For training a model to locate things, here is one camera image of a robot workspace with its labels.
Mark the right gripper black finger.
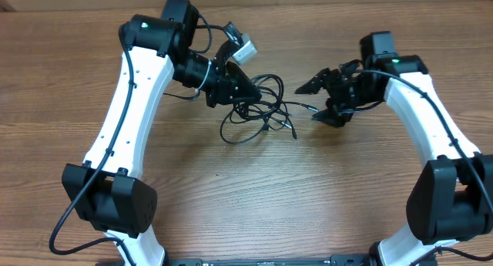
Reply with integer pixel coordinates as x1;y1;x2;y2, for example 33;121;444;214
311;107;353;128
295;68;334;95

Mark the black multi-plug cable bundle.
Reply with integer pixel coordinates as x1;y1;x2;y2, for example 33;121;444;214
226;73;298;140

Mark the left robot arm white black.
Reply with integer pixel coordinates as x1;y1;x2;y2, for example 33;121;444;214
62;0;261;265

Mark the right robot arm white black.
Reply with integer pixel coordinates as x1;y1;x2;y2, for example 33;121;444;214
298;31;492;265

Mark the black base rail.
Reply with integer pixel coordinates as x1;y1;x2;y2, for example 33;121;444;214
164;254;378;266

